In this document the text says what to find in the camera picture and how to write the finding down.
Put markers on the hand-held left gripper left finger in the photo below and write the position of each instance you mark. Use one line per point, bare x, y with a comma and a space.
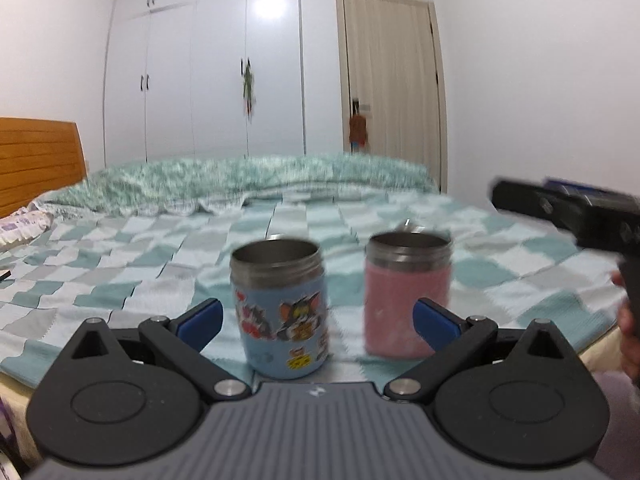
202, 322

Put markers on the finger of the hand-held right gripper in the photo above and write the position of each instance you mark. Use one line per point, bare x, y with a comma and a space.
520, 197

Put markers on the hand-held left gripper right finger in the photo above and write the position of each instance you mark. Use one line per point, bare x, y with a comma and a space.
432, 322

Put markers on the pink steel cup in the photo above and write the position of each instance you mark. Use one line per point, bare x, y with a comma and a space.
405, 305

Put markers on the blue cartoon steel cup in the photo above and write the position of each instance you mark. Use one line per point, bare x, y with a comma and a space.
280, 320

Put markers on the person's right hand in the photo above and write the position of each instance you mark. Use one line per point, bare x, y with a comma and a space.
631, 345

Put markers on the checked green white bed sheet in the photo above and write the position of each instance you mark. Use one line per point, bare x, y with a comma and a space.
150, 265

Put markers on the green patterned folded quilt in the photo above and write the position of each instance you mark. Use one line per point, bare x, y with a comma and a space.
250, 180

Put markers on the red hanging ornament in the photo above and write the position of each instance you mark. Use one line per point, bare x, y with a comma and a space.
357, 130

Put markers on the beige door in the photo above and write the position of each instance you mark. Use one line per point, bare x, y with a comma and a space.
392, 75

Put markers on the purple floral pillow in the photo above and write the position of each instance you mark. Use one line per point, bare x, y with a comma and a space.
22, 225

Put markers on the wooden bed headboard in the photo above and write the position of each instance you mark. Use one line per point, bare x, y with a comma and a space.
37, 160

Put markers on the green hanging ornament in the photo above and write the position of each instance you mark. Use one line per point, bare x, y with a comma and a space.
247, 85

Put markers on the white wardrobe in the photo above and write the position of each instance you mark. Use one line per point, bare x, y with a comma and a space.
200, 60

